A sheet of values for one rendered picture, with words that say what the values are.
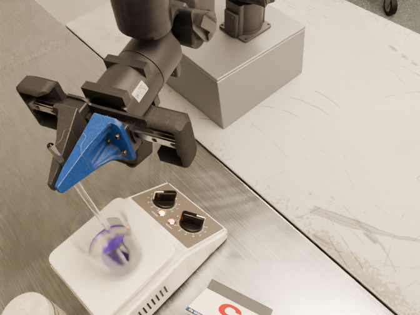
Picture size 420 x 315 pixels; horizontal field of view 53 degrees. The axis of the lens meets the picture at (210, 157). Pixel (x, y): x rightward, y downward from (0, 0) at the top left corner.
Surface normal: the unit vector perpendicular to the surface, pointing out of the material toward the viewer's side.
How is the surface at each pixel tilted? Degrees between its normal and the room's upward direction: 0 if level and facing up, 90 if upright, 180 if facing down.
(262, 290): 0
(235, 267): 0
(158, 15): 94
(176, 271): 90
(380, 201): 0
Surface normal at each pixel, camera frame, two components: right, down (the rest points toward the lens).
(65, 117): -0.25, -0.29
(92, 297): -0.11, -0.60
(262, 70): 0.64, 0.56
